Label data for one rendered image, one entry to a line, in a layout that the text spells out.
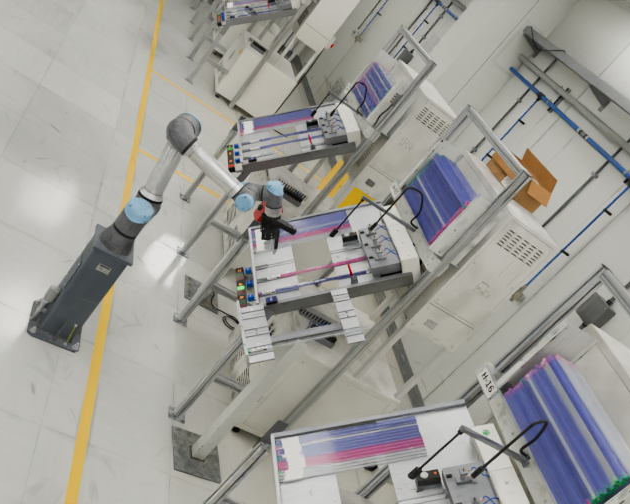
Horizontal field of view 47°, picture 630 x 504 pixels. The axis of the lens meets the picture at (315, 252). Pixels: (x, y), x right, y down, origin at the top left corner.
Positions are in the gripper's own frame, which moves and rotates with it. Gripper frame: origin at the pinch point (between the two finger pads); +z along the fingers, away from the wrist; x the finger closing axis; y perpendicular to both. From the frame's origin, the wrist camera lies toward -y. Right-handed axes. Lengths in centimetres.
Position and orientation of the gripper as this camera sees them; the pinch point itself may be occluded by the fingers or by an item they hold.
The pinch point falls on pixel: (275, 252)
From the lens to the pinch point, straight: 332.1
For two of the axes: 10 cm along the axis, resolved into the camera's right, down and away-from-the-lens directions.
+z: -0.9, 8.4, 5.3
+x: 1.3, 5.4, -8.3
